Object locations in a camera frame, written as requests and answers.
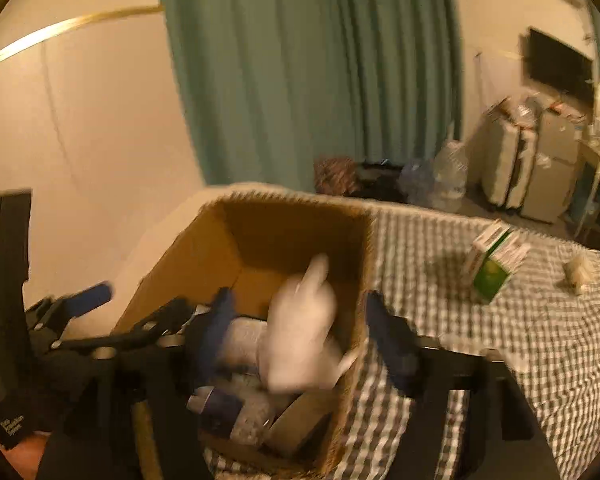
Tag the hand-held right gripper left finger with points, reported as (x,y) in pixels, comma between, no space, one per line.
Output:
(217,330)

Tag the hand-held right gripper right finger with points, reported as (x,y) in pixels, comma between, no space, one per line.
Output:
(380,330)

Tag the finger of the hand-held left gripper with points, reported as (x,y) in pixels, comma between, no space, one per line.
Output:
(130,332)
(87,296)

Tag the brown cardboard box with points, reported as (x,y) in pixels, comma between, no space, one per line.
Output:
(200,260)

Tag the white figurine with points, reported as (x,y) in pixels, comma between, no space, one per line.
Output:
(300,330)

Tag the person's left forearm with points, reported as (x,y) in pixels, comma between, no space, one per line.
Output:
(25,460)

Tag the person's left hand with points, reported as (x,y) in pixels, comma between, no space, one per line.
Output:
(10,420)

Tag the green checkered cloth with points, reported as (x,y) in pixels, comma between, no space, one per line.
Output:
(430,310)

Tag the green and white box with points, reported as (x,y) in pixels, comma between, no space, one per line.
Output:
(495,275)

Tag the black bag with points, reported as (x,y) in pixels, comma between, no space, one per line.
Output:
(380,182)

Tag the blue plastic bag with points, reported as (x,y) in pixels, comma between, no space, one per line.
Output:
(417,182)

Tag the brown patterned bag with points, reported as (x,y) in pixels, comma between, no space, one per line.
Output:
(336,175)

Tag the clear water bottle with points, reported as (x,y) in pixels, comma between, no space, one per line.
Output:
(450,175)

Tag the white frilly shower cap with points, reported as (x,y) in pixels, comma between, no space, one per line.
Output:
(580,272)

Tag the white suitcase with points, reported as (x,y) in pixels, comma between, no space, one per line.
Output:
(505,160)

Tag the small silver fridge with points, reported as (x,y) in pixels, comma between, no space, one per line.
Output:
(555,170)

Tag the clear plastic bag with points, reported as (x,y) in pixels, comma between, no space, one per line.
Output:
(522,110)

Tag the black wall television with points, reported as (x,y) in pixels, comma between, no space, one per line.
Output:
(560,65)

